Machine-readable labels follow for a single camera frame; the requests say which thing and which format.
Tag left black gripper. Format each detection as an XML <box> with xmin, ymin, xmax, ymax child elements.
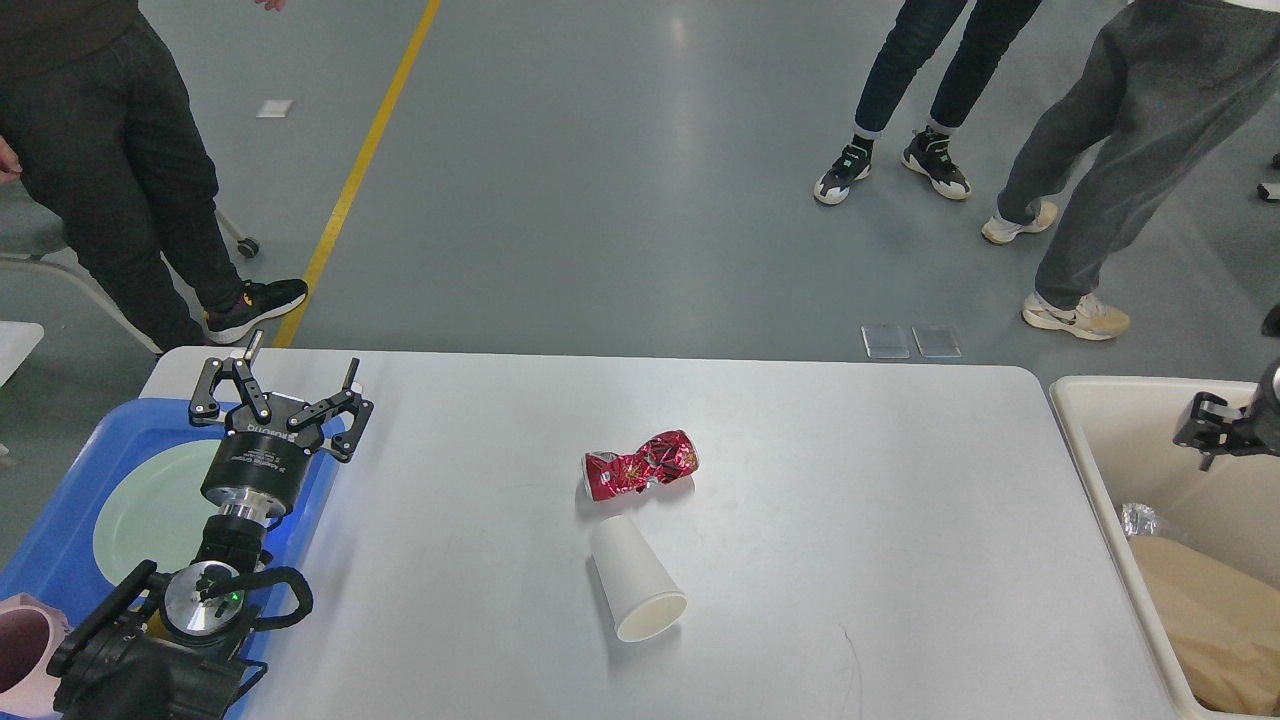
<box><xmin>188</xmin><ymin>331</ymin><xmax>374</xmax><ymax>521</ymax></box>

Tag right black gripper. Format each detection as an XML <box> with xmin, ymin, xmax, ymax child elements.
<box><xmin>1172</xmin><ymin>360</ymin><xmax>1279</xmax><ymax>471</ymax></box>

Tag aluminium foil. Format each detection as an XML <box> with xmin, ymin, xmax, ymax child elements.
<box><xmin>1116</xmin><ymin>502</ymin><xmax>1167</xmax><ymax>538</ymax></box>

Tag light green plate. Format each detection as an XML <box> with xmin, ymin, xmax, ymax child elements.
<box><xmin>92</xmin><ymin>439</ymin><xmax>220</xmax><ymax>585</ymax></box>

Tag brown paper bag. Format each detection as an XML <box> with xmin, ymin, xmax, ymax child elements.
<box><xmin>1129</xmin><ymin>536</ymin><xmax>1279</xmax><ymax>717</ymax></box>

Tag pink mug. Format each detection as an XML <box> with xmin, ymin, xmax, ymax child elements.
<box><xmin>1</xmin><ymin>593</ymin><xmax>70</xmax><ymax>719</ymax></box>

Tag white paper cup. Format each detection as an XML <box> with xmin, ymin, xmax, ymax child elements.
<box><xmin>589</xmin><ymin>515</ymin><xmax>689</xmax><ymax>643</ymax></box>

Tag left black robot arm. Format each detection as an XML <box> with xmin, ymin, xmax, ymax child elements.
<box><xmin>47</xmin><ymin>332</ymin><xmax>374</xmax><ymax>719</ymax></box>

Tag beige plastic bin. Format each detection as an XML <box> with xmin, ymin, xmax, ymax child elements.
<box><xmin>1050</xmin><ymin>375</ymin><xmax>1279</xmax><ymax>719</ymax></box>

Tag blue plastic tray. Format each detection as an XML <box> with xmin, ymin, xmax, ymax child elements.
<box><xmin>3</xmin><ymin>398</ymin><xmax>338</xmax><ymax>719</ymax></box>

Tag white side table corner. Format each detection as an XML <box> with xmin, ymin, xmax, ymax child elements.
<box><xmin>0</xmin><ymin>320</ymin><xmax>45</xmax><ymax>386</ymax></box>

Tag grey office chair left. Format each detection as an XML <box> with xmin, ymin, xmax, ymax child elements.
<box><xmin>0</xmin><ymin>181</ymin><xmax>261</xmax><ymax>356</ymax></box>

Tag person in black clothes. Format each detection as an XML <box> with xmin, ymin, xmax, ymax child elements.
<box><xmin>1</xmin><ymin>1</ymin><xmax>308</xmax><ymax>352</ymax></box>

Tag crushed red can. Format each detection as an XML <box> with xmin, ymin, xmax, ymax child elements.
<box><xmin>582</xmin><ymin>429</ymin><xmax>700</xmax><ymax>502</ymax></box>

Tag person in dark sneakers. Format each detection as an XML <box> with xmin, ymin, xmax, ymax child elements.
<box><xmin>813</xmin><ymin>1</ymin><xmax>1041</xmax><ymax>206</ymax></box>

